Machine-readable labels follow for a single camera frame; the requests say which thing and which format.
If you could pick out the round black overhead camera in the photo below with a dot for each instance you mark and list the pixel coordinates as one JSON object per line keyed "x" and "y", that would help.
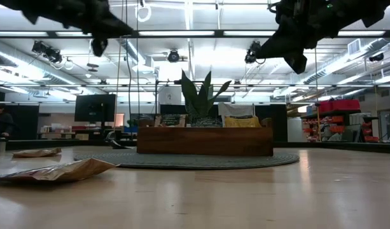
{"x": 173, "y": 56}

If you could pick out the white box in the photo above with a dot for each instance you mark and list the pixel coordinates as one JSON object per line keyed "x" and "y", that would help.
{"x": 170, "y": 95}

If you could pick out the green snake plant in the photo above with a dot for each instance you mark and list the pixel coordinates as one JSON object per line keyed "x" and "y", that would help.
{"x": 198, "y": 98}

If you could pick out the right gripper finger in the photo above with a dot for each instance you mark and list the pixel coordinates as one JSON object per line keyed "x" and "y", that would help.
{"x": 279, "y": 46}

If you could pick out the red storage bins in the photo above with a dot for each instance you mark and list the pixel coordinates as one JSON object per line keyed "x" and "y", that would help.
{"x": 341, "y": 105}

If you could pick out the wooden tea box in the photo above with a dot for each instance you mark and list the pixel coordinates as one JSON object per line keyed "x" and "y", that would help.
{"x": 204, "y": 141}

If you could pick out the black ceiling camera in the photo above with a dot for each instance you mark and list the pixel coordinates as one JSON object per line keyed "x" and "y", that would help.
{"x": 252, "y": 47}

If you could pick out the black monitor on stand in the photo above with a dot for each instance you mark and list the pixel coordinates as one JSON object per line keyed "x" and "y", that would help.
{"x": 95, "y": 108}

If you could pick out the workbench with boxes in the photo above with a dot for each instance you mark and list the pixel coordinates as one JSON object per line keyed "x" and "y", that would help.
{"x": 59, "y": 128}

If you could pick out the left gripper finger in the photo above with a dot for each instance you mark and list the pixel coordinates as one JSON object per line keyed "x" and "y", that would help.
{"x": 115, "y": 28}

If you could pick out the white board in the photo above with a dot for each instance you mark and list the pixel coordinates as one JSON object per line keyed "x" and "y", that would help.
{"x": 295, "y": 130}

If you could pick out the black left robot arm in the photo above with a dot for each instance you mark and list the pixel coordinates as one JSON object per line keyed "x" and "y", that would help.
{"x": 38, "y": 8}

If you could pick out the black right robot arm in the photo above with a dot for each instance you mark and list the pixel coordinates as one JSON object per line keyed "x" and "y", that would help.
{"x": 366, "y": 12}

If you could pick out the orange tea packet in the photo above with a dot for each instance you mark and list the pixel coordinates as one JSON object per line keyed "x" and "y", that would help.
{"x": 242, "y": 122}

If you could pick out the black ceiling device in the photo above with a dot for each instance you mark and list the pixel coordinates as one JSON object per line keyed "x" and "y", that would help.
{"x": 376, "y": 57}

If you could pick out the black partition panel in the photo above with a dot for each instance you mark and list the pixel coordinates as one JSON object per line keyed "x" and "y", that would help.
{"x": 279, "y": 109}
{"x": 26, "y": 122}

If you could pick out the dark tea packet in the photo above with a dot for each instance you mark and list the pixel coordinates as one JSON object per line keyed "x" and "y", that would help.
{"x": 207, "y": 122}

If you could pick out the black aluminium table frame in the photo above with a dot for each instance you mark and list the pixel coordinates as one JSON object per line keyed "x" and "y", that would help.
{"x": 341, "y": 146}

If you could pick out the person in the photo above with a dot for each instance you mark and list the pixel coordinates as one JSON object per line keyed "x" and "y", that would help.
{"x": 0, "y": 122}

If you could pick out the round grey woven mat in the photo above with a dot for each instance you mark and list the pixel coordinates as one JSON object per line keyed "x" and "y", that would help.
{"x": 182, "y": 161}

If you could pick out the storage shelf with parts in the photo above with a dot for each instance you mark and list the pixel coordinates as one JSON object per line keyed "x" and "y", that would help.
{"x": 336, "y": 128}

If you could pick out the overhead rig light beam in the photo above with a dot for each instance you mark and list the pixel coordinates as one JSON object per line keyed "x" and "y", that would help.
{"x": 218, "y": 33}

